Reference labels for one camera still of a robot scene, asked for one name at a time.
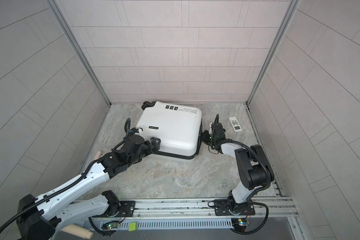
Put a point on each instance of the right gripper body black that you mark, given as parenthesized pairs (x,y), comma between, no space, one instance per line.
(209,139)

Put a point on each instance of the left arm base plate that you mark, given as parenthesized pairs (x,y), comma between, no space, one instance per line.
(121,209)

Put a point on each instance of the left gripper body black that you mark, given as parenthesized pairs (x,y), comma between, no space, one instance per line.
(145,150)

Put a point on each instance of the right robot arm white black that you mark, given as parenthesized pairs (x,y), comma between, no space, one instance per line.
(255,171)

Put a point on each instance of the right circuit board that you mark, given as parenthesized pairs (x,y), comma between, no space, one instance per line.
(240,225)

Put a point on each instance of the circuit board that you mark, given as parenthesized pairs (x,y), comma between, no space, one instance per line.
(240,225)
(110,225)

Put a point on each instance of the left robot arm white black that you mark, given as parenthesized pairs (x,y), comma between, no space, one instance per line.
(38,218)

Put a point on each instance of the green sticky note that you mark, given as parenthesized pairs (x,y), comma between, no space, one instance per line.
(132,226)

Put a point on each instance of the left circuit board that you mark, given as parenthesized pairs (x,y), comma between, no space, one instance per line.
(110,225)

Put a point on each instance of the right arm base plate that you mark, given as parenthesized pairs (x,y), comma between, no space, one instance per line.
(225,207)

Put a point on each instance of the aluminium rail frame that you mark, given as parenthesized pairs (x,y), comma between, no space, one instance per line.
(174,214)

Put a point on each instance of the white remote control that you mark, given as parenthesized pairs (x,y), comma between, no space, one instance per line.
(235,124)

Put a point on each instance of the beige cylindrical handle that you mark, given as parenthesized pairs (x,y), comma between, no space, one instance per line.
(78,232)

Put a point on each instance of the black and white suitcase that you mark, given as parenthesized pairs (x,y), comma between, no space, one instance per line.
(178,127)

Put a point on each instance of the small pink case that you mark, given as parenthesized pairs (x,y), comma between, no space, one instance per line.
(98,155)

